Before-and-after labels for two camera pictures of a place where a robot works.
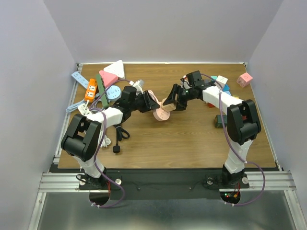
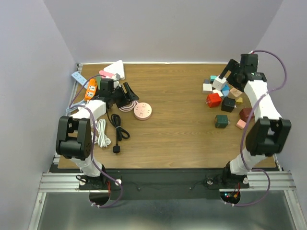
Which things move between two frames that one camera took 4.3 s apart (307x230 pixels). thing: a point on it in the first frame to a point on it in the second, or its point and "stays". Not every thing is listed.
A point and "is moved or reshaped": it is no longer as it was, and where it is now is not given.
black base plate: [165, 184] stays
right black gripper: [176, 89] to [232, 66]
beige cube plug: [168, 107] to [234, 93]
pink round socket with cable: [159, 114] is moved or reshaped
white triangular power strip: [116, 68] stays
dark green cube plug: [218, 121] stays
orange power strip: [90, 93] stays
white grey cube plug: [222, 80] stays
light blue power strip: [80, 79] stays
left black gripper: [148, 104] to [128, 97]
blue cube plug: [226, 87] stays
